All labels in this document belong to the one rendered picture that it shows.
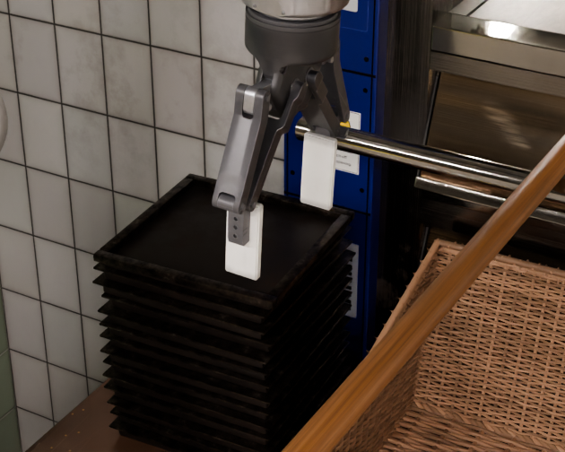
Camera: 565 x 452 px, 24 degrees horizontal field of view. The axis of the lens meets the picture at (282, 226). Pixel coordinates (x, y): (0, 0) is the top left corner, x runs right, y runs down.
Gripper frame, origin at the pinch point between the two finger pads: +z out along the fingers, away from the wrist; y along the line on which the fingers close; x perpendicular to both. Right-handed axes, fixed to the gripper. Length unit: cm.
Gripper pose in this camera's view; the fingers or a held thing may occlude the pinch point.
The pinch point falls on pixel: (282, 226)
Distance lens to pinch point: 112.4
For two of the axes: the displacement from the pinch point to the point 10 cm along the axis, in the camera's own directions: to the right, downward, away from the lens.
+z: -0.5, 8.6, 5.1
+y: -4.7, 4.3, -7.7
